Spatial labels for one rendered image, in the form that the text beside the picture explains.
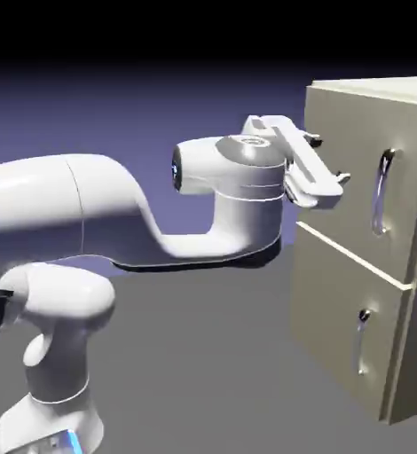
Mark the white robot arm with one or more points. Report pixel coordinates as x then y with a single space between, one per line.
229 184

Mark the beige cabinet door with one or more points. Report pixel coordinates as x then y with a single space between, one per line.
343 326
357 198

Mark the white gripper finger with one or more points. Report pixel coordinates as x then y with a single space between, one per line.
343 176
313 138

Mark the beige painted cabinet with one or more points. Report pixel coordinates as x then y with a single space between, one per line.
407 248

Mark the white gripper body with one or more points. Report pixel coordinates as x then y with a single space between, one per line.
308 166

